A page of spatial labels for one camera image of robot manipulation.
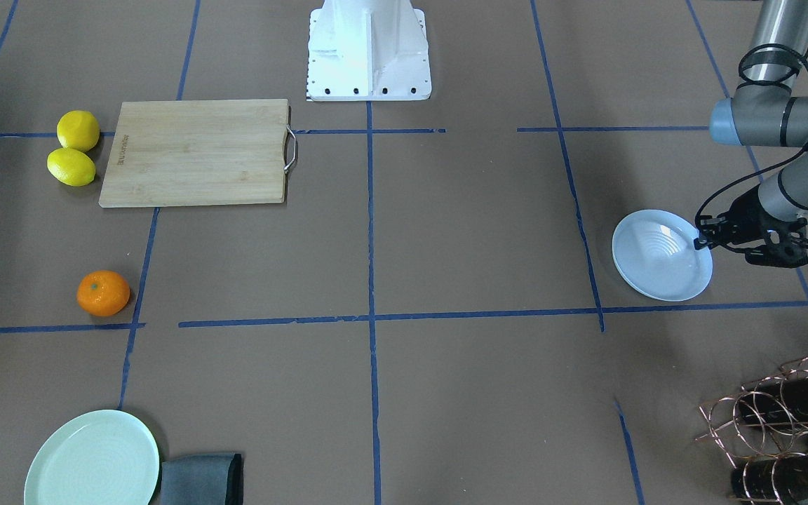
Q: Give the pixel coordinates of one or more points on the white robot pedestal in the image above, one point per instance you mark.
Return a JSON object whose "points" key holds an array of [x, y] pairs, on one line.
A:
{"points": [[368, 50]]}

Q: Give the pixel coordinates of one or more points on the dark wine bottle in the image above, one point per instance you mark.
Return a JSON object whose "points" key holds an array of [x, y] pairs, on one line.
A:
{"points": [[774, 481], [780, 403]]}

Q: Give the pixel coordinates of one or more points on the copper wire bottle rack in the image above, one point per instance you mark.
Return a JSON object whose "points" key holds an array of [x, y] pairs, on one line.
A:
{"points": [[762, 429]]}

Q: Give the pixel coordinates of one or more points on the light blue plate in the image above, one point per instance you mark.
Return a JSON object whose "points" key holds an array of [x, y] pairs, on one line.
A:
{"points": [[654, 253]]}

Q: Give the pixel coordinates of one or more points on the wooden cutting board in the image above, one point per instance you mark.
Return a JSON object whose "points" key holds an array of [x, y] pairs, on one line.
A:
{"points": [[181, 153]]}

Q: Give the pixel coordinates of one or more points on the dark grey folded cloth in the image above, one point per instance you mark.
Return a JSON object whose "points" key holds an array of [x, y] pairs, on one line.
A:
{"points": [[213, 478]]}

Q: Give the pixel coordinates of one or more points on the dark wine bottle front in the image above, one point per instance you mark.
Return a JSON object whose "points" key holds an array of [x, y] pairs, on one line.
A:
{"points": [[774, 481]]}

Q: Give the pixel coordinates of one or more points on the orange fruit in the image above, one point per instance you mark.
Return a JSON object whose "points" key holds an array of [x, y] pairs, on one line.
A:
{"points": [[103, 293]]}

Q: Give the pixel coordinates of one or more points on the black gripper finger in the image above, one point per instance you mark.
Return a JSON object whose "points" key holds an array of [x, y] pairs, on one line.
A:
{"points": [[708, 232]]}

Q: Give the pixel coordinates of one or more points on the yellow lemon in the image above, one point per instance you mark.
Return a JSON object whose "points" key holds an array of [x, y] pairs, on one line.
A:
{"points": [[79, 130], [71, 167]]}

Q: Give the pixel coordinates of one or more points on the green plate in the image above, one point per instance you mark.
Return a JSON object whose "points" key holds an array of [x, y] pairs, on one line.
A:
{"points": [[101, 457]]}

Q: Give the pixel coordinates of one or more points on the dark wine bottle back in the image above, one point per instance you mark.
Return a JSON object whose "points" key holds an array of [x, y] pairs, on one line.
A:
{"points": [[780, 403]]}

